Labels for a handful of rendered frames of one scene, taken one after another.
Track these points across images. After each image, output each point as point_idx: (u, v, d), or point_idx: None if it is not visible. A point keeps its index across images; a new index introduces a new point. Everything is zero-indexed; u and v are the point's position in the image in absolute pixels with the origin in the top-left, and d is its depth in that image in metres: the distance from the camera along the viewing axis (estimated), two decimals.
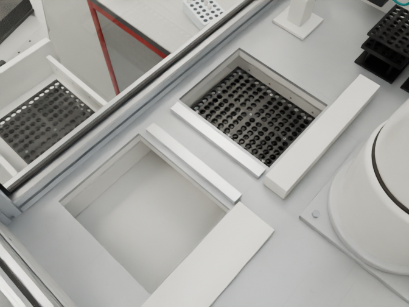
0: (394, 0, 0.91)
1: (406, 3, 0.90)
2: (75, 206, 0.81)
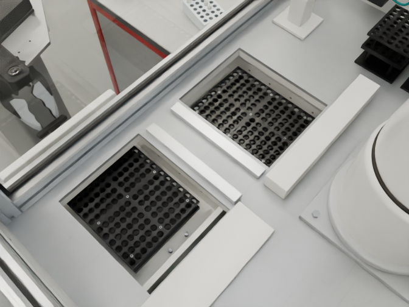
0: (394, 0, 0.91)
1: (406, 3, 0.90)
2: (155, 286, 0.73)
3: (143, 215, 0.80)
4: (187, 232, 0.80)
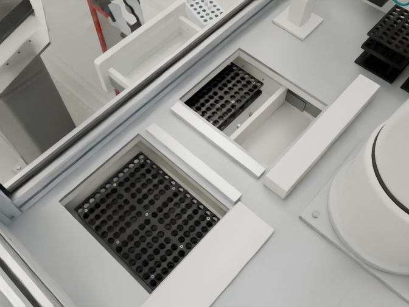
0: (394, 0, 0.91)
1: (406, 3, 0.90)
2: None
3: (163, 234, 0.78)
4: None
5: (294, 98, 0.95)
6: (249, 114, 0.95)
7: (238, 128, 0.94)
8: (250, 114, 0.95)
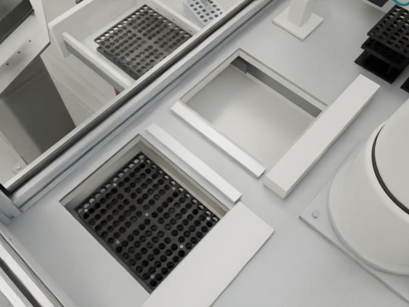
0: (394, 0, 0.91)
1: (406, 3, 0.90)
2: None
3: (163, 234, 0.78)
4: None
5: (237, 60, 1.01)
6: None
7: None
8: None
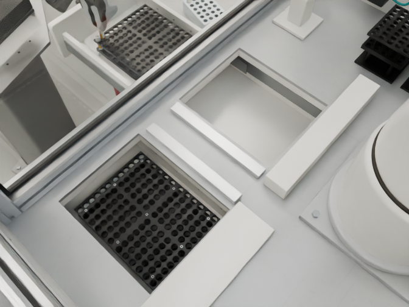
0: (394, 0, 0.91)
1: (406, 3, 0.90)
2: None
3: (163, 234, 0.78)
4: None
5: (237, 60, 1.01)
6: None
7: None
8: None
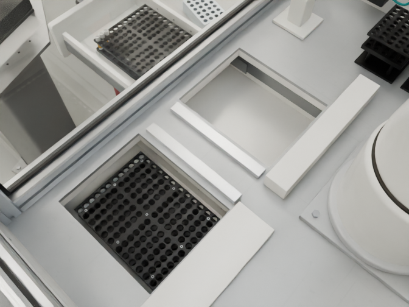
0: (394, 0, 0.91)
1: (406, 3, 0.90)
2: None
3: (163, 234, 0.78)
4: None
5: (237, 60, 1.01)
6: None
7: None
8: None
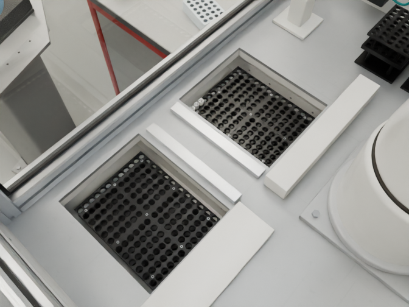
0: (394, 0, 0.91)
1: (406, 3, 0.90)
2: None
3: (163, 234, 0.78)
4: None
5: None
6: None
7: None
8: None
